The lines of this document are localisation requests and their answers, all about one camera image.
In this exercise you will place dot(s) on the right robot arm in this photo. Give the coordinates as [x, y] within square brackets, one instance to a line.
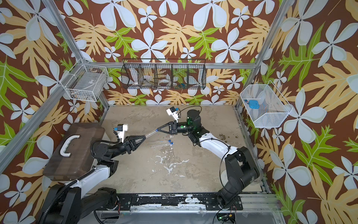
[241, 169]

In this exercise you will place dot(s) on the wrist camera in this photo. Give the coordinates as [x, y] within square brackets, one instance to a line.
[173, 112]
[120, 131]

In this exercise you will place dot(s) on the white wire basket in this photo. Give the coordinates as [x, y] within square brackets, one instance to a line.
[85, 81]

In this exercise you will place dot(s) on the blue object in basket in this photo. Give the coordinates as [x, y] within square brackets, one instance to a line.
[253, 104]

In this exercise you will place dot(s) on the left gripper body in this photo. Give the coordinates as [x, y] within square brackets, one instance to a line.
[122, 150]

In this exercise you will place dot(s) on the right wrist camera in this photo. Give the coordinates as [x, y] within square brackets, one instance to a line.
[173, 112]

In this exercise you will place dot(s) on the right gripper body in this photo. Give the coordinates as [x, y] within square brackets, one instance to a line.
[181, 129]

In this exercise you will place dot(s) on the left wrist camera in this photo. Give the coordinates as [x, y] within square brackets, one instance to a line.
[120, 131]

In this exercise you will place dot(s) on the brown plastic case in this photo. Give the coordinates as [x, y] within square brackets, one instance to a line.
[72, 157]

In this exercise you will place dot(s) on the black wire basket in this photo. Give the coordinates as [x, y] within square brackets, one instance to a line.
[166, 74]

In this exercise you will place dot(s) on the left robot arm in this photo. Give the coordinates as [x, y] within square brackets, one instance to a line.
[69, 203]

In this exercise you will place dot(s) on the white mesh basket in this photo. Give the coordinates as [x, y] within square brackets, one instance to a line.
[274, 107]

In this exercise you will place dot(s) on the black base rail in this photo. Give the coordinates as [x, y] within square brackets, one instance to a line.
[209, 201]

